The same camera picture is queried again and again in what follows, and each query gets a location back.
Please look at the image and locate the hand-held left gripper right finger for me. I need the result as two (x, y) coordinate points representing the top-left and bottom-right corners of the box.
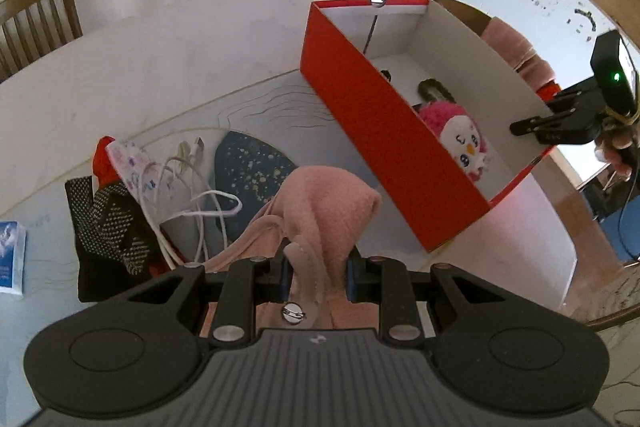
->
(345, 252), (506, 348)

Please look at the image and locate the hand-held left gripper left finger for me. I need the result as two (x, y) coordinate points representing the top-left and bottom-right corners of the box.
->
(125, 243), (292, 348)

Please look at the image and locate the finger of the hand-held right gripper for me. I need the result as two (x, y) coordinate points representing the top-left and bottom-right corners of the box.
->
(547, 88), (590, 115)
(509, 114), (567, 138)

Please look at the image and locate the pink plush penguin toy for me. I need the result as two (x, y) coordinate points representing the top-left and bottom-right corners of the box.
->
(417, 101), (494, 183)

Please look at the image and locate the pink fleece hat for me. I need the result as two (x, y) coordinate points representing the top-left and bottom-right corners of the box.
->
(202, 166), (384, 334)

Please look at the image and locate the white charging cable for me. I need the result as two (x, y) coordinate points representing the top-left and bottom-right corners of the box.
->
(137, 137), (244, 269)

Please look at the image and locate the brown hair clip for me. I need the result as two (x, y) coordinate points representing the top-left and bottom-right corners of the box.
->
(417, 78), (456, 103)

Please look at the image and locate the red and white cardboard box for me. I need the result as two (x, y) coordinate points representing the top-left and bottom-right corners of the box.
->
(299, 0), (557, 254)

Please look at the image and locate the white printed face mask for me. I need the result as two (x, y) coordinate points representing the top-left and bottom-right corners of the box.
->
(107, 139), (174, 228)

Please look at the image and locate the person's right hand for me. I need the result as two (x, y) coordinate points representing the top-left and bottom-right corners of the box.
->
(595, 121), (640, 180)

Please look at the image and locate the blue patterned table mat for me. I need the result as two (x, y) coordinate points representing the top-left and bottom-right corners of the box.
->
(0, 67), (351, 308)

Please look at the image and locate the wooden chair with dark seat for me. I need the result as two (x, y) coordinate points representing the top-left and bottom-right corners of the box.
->
(432, 0), (557, 104)

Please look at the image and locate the black dotted knit glove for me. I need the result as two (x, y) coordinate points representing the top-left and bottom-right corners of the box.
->
(92, 182), (157, 279)
(64, 176), (109, 304)

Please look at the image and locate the red crumpled cloth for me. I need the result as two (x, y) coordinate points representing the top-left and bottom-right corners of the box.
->
(91, 136), (119, 188)

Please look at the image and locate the small blue and white box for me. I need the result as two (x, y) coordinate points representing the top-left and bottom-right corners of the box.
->
(0, 221), (27, 297)

